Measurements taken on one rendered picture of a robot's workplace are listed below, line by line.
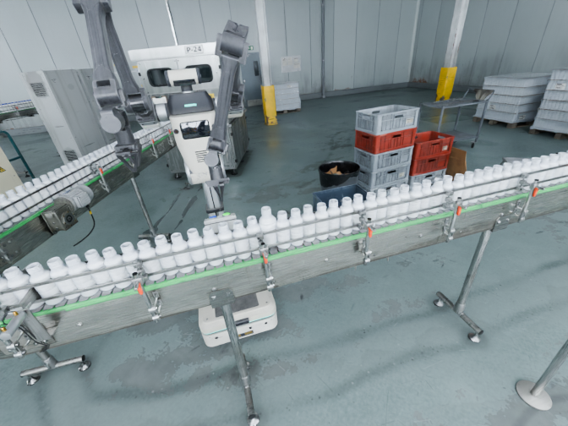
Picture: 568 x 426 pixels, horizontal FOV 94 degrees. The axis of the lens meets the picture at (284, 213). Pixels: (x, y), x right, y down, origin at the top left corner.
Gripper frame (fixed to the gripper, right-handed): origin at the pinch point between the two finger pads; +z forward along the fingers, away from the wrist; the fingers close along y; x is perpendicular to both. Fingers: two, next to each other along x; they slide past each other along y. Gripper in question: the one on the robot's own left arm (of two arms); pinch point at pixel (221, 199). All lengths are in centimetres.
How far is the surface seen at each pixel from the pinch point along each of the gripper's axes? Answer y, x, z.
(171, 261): -23.1, -15.6, 18.6
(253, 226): 10.3, -17.5, 11.6
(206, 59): 17, 302, -179
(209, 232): -6.8, -19.0, 9.7
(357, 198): 56, -18, 9
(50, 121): -286, 492, -166
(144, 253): -30.5, -18.3, 13.0
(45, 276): -63, -17, 14
